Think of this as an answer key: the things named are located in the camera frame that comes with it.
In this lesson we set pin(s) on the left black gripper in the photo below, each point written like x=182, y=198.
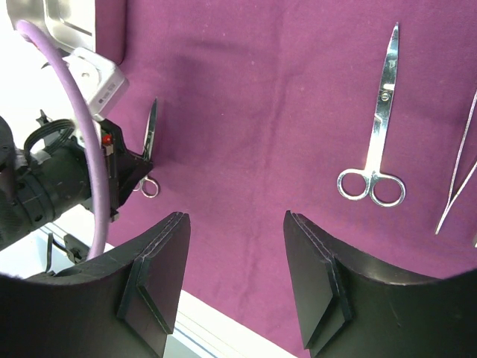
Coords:
x=49, y=176

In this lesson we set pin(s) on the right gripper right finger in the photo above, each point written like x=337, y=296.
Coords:
x=351, y=304

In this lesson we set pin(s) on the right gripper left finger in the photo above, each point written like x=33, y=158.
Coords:
x=120, y=304

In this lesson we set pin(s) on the steel scissors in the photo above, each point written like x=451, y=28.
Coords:
x=371, y=173
x=147, y=185

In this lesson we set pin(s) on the steel instrument tray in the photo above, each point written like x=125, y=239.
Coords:
x=71, y=23

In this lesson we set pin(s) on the purple cloth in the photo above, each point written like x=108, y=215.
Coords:
x=265, y=103

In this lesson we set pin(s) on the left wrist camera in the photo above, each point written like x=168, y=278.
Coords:
x=100, y=80

